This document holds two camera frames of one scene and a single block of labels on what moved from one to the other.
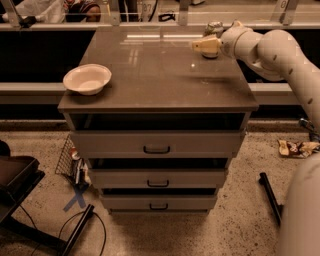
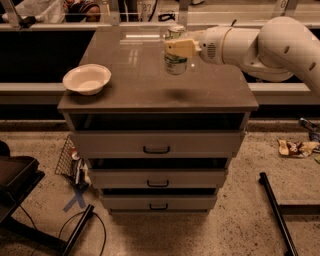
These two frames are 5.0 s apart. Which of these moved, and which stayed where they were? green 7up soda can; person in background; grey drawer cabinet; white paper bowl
Moved: green 7up soda can
Stayed: grey drawer cabinet; person in background; white paper bowl
